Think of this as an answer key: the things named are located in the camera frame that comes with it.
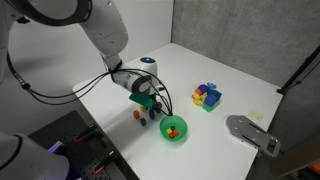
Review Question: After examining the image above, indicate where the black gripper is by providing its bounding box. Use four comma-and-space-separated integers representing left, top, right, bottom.
146, 94, 165, 114

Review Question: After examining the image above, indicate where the green plastic bowl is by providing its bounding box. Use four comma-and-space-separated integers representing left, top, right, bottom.
159, 114, 188, 143

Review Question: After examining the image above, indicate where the pile of colourful toys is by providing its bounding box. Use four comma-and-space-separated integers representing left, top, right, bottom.
190, 81, 223, 113

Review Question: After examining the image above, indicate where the black orange clamp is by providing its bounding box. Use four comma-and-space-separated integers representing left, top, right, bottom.
73, 123, 99, 144
91, 150, 118, 176

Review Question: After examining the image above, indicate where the black perforated base board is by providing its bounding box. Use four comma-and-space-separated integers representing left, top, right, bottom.
27, 110, 141, 180

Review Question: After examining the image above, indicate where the pale yellow sticky note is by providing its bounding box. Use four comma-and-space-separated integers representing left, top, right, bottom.
248, 109, 265, 123

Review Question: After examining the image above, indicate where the grey metal mounting plate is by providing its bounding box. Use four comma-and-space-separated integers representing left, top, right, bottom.
225, 114, 282, 158

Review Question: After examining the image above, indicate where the black tripod stand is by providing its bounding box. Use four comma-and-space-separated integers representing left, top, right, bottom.
276, 44, 320, 95

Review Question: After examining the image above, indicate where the colourful compartment toy bin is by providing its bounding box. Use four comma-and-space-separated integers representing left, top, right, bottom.
289, 161, 320, 180

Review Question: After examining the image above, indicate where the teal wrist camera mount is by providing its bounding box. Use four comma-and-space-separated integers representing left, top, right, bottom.
128, 92, 157, 110

